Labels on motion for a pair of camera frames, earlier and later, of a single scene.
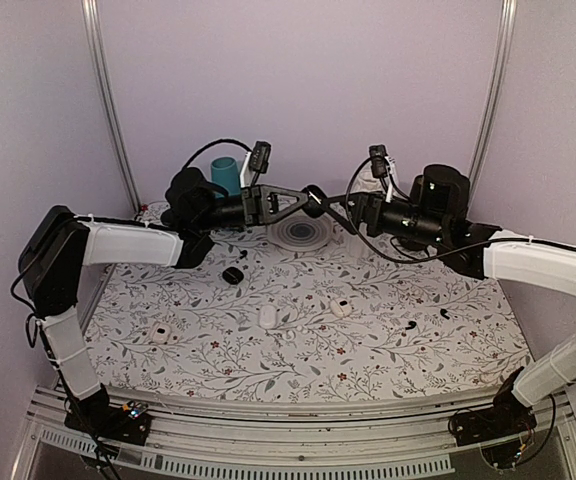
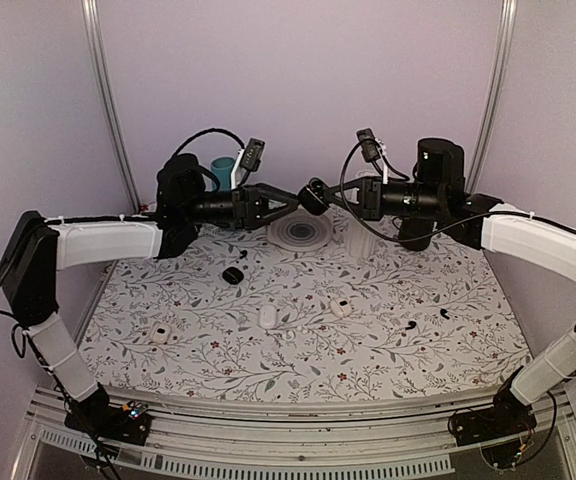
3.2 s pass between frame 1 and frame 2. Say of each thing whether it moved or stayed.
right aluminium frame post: stayed
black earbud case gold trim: moved
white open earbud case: stayed
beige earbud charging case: stayed
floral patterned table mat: stayed
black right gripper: moved
